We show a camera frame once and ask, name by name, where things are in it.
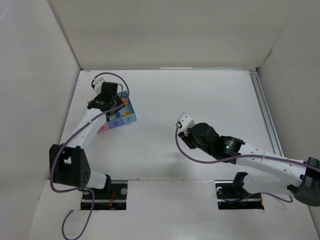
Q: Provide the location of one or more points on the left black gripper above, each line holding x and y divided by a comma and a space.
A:
111, 104

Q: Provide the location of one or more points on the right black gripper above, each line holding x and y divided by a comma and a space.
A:
186, 140

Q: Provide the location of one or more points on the orange flower oval lego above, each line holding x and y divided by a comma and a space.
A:
125, 101

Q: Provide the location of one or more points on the lime green lego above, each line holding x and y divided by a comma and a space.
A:
112, 117

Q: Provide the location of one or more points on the yellow orange long lego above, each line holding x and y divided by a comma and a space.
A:
126, 113

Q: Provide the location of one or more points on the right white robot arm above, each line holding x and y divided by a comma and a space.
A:
298, 179

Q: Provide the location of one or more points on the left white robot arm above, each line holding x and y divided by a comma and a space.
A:
68, 162

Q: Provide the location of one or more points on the dark blue drawer bin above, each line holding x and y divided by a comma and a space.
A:
117, 122

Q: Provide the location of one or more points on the pink drawer bin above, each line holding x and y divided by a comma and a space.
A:
103, 128

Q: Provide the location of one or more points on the white strip back edge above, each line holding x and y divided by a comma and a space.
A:
191, 68

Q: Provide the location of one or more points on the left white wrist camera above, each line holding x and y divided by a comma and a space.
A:
96, 84

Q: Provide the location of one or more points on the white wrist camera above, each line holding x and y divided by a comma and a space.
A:
185, 123
96, 84

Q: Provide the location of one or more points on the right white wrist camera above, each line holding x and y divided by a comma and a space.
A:
185, 123

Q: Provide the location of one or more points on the aluminium rail right edge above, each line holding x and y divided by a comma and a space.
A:
266, 114

